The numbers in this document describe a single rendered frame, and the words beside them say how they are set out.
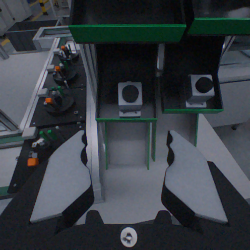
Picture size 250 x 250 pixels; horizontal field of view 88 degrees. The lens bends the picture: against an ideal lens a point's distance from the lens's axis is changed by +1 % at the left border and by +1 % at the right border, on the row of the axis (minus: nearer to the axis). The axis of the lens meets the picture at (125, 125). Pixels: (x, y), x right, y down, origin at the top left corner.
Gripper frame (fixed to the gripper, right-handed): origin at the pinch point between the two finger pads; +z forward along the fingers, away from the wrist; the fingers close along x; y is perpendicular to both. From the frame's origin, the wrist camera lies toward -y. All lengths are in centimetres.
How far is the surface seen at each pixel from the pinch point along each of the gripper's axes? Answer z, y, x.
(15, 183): 16.8, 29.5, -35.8
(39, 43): 128, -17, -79
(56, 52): 98, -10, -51
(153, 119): 13.2, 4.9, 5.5
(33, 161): 15.6, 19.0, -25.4
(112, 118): 13.3, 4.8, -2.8
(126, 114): 12.8, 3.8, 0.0
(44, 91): 56, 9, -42
